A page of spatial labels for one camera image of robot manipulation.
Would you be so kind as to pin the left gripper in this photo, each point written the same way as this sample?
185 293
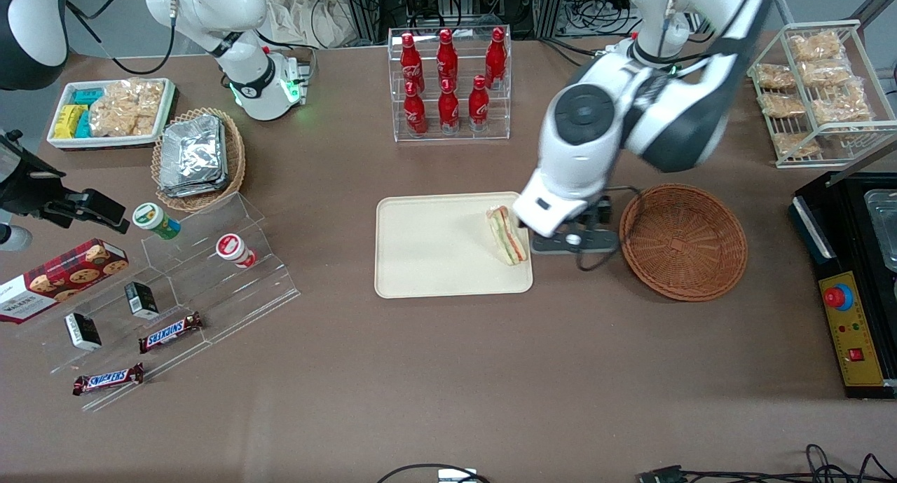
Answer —
604 215

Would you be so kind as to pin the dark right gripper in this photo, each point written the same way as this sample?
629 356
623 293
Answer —
26 186

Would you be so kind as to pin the triangular sandwich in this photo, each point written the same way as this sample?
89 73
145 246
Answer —
506 237

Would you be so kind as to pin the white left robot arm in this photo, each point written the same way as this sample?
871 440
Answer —
592 153

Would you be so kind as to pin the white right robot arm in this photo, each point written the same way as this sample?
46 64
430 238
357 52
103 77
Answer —
259 83

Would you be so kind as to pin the white rectangular snack tray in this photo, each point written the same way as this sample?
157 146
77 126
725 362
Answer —
112 141

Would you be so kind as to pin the beige plastic tray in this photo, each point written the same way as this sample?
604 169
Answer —
434 245

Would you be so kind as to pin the oval brown wicker basket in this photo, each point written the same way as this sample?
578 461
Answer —
235 160

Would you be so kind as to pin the round brown wicker basket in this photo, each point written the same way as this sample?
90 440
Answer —
683 245

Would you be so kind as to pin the green lid snack cup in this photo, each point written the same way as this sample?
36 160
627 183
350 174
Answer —
153 219

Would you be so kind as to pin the red tartan cookie box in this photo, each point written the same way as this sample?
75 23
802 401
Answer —
63 280

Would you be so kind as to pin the teal snack packet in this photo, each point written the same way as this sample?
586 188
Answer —
83 125
87 96

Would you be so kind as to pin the yellow snack packet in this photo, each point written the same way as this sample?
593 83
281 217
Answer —
66 120

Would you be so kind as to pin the clear acrylic bottle rack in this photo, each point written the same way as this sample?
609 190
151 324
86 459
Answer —
462 136

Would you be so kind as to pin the small black box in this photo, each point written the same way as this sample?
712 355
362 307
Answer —
83 331
142 301

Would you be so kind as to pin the silver foil packet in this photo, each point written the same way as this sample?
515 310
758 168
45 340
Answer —
193 150
193 188

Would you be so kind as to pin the clear bag of rice crackers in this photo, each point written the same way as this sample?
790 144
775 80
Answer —
126 108

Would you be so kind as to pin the red cola bottle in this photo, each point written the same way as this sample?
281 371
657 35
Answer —
411 62
415 113
448 110
496 59
447 61
478 106

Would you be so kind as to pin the snickers chocolate bar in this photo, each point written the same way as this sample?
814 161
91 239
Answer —
108 379
170 333

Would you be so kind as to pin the red lid snack cup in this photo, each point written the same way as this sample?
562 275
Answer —
231 248

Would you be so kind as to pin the clear acrylic stepped display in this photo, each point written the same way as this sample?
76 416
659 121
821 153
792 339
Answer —
231 301

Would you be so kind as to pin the small white device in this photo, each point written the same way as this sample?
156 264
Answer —
457 476

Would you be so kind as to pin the bagged fried snack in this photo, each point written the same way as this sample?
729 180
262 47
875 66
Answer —
827 74
774 76
815 46
841 108
795 144
781 105

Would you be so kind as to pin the beige cloth bag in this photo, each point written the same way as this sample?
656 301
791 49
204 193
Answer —
308 13

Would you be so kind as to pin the grey metal pole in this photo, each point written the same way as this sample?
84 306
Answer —
783 6

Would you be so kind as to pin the black machine with yellow panel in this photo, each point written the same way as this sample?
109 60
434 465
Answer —
855 343

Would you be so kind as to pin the steel pan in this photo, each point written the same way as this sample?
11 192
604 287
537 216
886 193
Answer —
884 230

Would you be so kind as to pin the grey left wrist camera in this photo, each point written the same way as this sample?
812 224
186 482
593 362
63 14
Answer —
553 243

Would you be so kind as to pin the aluminium equipment frame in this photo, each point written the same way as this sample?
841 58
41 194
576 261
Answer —
364 6

